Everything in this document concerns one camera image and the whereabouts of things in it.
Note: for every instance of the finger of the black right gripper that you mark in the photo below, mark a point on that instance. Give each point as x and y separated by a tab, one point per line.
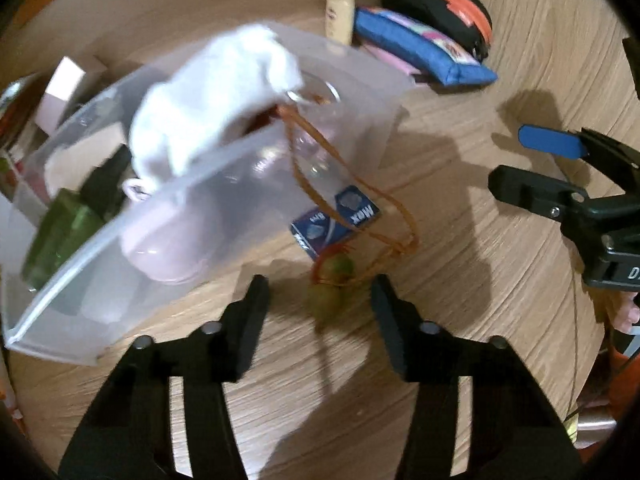
546	196
515	431

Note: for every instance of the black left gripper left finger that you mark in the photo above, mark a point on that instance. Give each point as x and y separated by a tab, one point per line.
125	433

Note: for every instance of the blue tipped left gripper right finger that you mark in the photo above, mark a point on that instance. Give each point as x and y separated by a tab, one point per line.
555	142

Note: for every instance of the white glossy ball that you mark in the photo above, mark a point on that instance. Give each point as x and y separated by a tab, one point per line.
172	241

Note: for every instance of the green gourd pendant with cord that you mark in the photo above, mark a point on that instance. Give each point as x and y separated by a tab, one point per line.
334	269

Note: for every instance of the white cloth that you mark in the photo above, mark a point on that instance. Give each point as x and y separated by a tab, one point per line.
209	101

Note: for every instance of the right hand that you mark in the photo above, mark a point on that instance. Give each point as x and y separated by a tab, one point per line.
625	312

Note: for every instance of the orange jacket sleeve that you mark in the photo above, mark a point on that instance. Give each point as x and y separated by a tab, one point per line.
611	389

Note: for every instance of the blue pencil pouch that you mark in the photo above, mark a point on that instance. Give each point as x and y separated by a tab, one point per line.
417	48

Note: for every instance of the black orange zip case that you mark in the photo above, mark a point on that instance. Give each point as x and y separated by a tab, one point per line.
466	21

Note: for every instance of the blue Max box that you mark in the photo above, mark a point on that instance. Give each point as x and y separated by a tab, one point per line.
316	231

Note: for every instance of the dark green pump bottle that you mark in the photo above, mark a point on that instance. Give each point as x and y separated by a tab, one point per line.
74	217

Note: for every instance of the clear plastic storage bin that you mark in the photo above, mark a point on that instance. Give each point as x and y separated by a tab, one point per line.
97	296

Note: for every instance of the cream sunscreen bottle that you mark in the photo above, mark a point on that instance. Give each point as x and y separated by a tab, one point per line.
339	20

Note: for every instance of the cream yarn cone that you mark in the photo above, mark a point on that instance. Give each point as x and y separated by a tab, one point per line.
70	165

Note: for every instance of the stack of books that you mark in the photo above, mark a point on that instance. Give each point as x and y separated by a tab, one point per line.
18	101

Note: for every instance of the small white cardboard box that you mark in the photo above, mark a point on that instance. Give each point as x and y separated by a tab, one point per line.
71	82

